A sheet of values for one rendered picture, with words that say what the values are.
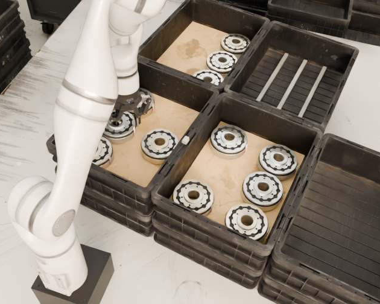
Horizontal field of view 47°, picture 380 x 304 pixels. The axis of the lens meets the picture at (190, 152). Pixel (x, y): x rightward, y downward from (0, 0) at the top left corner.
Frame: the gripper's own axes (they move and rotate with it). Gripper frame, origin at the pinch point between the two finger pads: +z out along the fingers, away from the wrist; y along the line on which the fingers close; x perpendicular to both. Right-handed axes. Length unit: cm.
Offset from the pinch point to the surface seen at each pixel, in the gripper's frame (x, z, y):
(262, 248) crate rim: -50, -8, 17
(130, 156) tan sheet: -10.3, 2.3, -2.1
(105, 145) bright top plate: -7.2, -0.9, -8.1
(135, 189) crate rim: -27.6, -7.6, -4.8
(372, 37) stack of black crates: 66, 48, 149
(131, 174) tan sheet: -16.3, 2.3, -3.3
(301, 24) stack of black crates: 69, 33, 103
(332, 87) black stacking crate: -2, 3, 67
